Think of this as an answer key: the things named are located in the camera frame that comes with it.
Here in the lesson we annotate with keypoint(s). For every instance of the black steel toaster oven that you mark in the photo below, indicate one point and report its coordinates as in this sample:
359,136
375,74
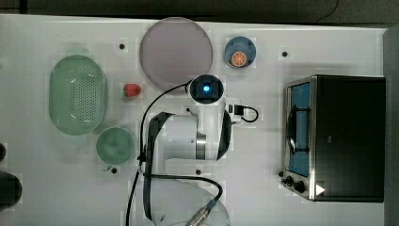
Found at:
334,138

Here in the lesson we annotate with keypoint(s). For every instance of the orange slice toy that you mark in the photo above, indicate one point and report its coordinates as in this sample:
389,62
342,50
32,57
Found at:
238,59

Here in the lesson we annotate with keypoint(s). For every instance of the green perforated colander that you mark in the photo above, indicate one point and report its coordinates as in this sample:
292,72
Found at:
77,94

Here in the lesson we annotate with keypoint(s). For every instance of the black robot base cylinder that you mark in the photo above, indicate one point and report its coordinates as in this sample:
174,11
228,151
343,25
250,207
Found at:
11,190

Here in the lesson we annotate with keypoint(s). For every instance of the toy strawberry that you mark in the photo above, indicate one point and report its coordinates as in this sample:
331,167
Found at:
131,90

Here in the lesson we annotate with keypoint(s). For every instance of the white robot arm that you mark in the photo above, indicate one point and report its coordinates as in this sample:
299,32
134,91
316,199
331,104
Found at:
203,134

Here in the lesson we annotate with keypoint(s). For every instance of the blue bowl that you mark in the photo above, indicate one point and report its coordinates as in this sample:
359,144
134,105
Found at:
241,44

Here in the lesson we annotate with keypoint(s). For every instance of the green mug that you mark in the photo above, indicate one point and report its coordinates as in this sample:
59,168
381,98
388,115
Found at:
115,146

